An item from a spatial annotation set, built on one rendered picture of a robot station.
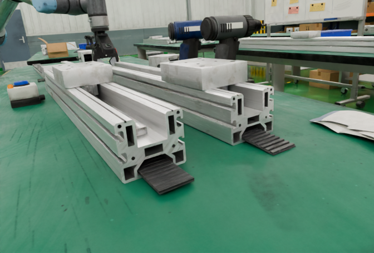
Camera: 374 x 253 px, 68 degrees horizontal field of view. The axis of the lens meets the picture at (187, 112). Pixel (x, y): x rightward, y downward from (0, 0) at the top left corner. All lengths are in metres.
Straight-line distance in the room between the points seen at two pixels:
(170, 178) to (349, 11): 3.22
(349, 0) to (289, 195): 3.20
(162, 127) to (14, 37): 11.91
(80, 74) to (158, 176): 0.36
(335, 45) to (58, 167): 1.75
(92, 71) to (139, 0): 12.08
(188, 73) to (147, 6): 12.32
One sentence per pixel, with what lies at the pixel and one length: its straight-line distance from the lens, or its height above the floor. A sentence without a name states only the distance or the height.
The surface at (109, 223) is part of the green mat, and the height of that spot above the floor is 0.78.
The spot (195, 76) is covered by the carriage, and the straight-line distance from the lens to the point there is 0.51.
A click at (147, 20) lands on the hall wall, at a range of 12.74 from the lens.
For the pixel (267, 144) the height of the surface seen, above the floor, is 0.79.
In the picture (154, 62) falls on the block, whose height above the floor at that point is 0.85.
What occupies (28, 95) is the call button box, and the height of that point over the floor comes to 0.81.
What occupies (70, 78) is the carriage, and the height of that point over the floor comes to 0.89.
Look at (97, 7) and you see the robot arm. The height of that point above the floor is 1.08.
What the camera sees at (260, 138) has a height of 0.79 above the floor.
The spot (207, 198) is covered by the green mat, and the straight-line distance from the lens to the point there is 0.34.
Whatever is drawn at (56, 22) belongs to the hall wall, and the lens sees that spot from 12.21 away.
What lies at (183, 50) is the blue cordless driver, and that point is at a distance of 0.91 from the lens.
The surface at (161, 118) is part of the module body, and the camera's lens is 0.40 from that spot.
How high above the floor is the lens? 0.97
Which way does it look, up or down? 17 degrees down
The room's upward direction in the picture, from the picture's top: 4 degrees counter-clockwise
